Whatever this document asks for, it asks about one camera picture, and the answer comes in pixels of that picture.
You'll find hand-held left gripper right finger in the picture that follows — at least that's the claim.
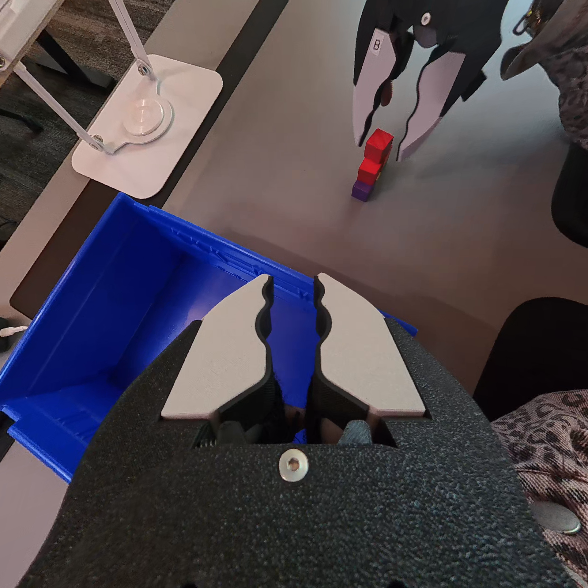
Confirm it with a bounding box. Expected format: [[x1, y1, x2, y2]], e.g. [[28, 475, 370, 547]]
[[307, 273, 425, 421]]

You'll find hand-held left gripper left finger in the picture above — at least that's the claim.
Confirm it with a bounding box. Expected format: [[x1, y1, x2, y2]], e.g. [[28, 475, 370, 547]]
[[161, 274, 282, 428]]

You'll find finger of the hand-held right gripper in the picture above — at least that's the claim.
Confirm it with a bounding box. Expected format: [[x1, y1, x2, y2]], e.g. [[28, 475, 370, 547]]
[[396, 46, 467, 162], [353, 28, 405, 148]]

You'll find red wooden cube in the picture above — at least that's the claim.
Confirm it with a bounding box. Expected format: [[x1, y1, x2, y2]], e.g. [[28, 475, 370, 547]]
[[365, 129, 394, 162]]

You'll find stack of coloured cubes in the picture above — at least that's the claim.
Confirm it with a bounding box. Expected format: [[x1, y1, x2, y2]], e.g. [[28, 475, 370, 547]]
[[351, 155, 391, 203]]

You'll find blue plastic bin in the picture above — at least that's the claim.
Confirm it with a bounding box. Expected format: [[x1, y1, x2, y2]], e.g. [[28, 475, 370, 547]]
[[0, 192, 419, 485]]

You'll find person's right forearm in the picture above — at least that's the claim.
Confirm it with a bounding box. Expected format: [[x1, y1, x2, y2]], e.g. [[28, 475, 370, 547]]
[[500, 0, 588, 152]]

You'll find grey desk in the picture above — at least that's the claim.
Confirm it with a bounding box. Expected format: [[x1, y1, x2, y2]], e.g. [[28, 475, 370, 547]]
[[0, 0, 588, 588]]

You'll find person's right leg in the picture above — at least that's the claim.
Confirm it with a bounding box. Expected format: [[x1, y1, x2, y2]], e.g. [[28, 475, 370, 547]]
[[551, 146, 588, 250]]

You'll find person's leg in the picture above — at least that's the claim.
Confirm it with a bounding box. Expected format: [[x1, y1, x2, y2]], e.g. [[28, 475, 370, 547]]
[[551, 146, 588, 250], [473, 296, 588, 422]]

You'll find person's left leg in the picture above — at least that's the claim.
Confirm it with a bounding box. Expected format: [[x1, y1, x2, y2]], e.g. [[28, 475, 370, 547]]
[[473, 296, 588, 422]]

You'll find person's leopard print jacket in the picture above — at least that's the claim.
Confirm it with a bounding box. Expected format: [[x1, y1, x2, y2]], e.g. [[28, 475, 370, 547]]
[[491, 390, 588, 588]]

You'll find white document stand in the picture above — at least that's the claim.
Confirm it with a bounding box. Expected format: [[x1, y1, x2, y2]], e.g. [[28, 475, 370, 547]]
[[0, 0, 224, 200]]

